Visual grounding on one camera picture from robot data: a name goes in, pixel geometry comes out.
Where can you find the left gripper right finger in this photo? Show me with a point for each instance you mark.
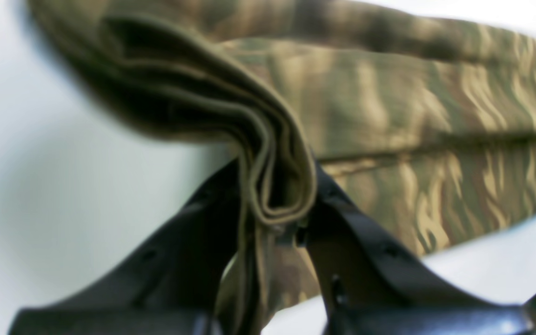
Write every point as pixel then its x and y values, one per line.
pixel 372 285

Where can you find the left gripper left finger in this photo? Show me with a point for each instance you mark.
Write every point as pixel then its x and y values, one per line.
pixel 167 286

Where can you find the camouflage pattern T-shirt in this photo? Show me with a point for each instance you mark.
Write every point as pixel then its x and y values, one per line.
pixel 427 124

